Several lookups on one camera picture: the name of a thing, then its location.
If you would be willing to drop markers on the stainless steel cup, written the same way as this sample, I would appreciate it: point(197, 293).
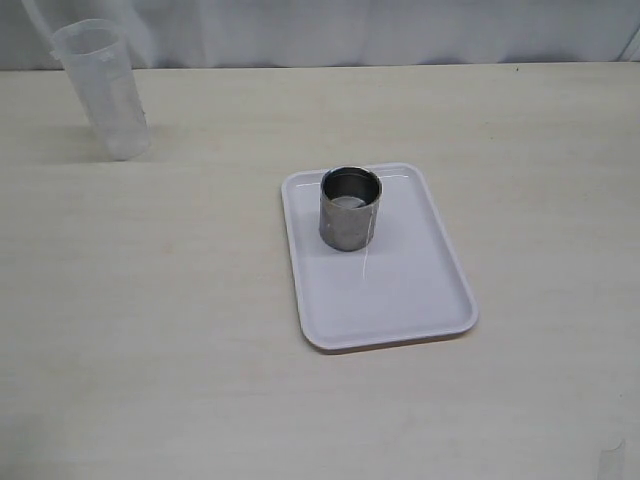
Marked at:
point(349, 202)

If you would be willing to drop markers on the clear plastic measuring cup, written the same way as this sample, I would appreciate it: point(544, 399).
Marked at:
point(95, 56)

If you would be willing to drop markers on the white plastic tray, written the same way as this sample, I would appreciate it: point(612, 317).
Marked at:
point(406, 285)

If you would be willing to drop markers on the white curtain backdrop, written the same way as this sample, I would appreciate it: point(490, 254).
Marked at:
point(207, 34)

